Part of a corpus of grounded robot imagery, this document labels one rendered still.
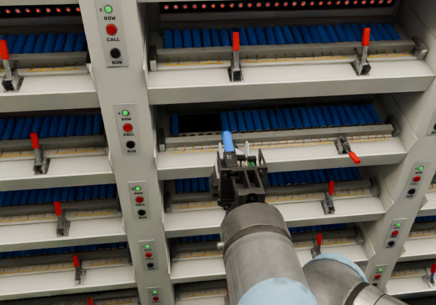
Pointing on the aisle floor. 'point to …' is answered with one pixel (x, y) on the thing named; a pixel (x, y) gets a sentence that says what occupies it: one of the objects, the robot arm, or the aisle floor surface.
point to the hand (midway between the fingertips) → (230, 157)
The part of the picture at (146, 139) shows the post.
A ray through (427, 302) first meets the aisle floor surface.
